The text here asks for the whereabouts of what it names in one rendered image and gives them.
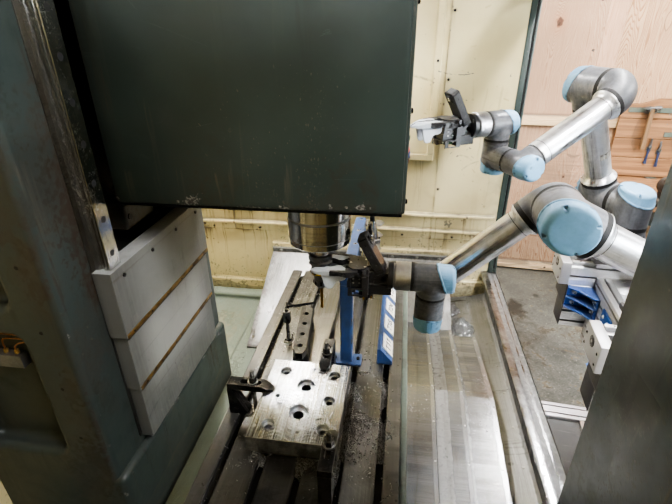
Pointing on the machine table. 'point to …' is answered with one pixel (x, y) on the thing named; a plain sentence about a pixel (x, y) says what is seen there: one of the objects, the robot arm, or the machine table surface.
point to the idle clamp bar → (303, 335)
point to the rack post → (346, 331)
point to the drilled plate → (302, 446)
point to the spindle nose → (319, 231)
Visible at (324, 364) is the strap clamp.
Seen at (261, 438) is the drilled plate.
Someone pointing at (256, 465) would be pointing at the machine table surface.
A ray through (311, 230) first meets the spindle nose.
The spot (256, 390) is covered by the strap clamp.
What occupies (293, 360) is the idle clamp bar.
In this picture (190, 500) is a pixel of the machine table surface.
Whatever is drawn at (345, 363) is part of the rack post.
